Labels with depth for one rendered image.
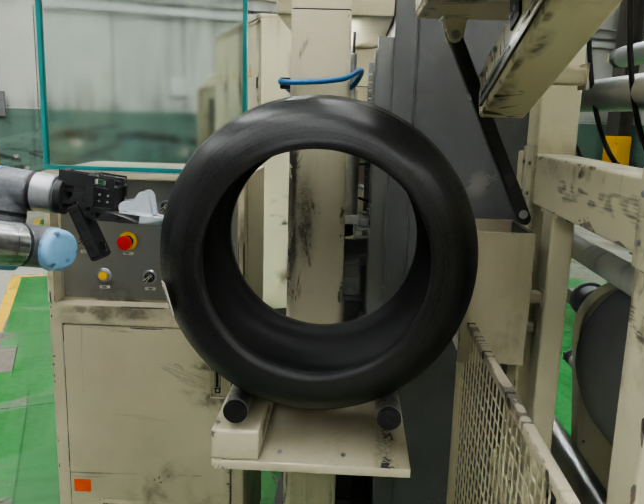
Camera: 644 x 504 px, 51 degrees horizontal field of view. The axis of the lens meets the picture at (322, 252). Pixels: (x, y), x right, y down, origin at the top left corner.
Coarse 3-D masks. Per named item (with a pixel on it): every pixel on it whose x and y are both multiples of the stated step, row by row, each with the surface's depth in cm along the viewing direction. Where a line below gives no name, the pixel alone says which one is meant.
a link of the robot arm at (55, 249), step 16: (0, 224) 111; (16, 224) 114; (32, 224) 122; (0, 240) 109; (16, 240) 112; (32, 240) 114; (48, 240) 115; (64, 240) 118; (0, 256) 110; (16, 256) 113; (32, 256) 115; (48, 256) 115; (64, 256) 118
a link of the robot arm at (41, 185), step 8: (40, 176) 125; (48, 176) 125; (56, 176) 125; (32, 184) 123; (40, 184) 124; (48, 184) 124; (32, 192) 123; (40, 192) 123; (48, 192) 123; (32, 200) 124; (40, 200) 124; (48, 200) 124; (32, 208) 125; (40, 208) 125; (48, 208) 125
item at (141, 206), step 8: (144, 192) 124; (136, 200) 124; (144, 200) 124; (120, 208) 125; (128, 208) 125; (136, 208) 125; (144, 208) 125; (144, 216) 124; (152, 216) 125; (160, 216) 127; (152, 224) 126
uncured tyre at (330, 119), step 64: (256, 128) 112; (320, 128) 111; (384, 128) 112; (192, 192) 114; (448, 192) 113; (192, 256) 116; (448, 256) 114; (192, 320) 119; (256, 320) 146; (384, 320) 145; (448, 320) 117; (256, 384) 120; (320, 384) 119; (384, 384) 119
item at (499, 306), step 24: (480, 240) 144; (504, 240) 144; (528, 240) 143; (480, 264) 145; (504, 264) 145; (528, 264) 144; (480, 288) 146; (504, 288) 146; (528, 288) 145; (480, 312) 147; (504, 312) 147; (528, 312) 147; (456, 336) 158; (504, 336) 148; (480, 360) 149; (504, 360) 149
